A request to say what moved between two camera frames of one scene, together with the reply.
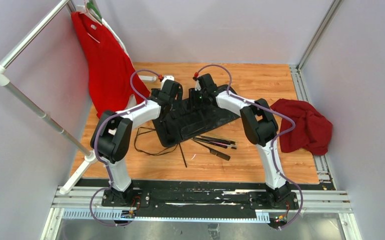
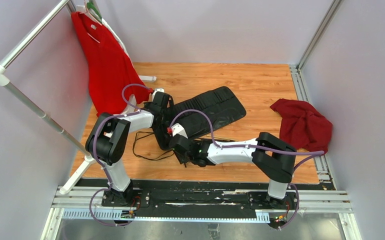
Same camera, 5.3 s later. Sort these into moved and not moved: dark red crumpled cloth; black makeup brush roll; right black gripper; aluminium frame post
Moved: right black gripper
Not moved: black makeup brush roll; dark red crumpled cloth; aluminium frame post
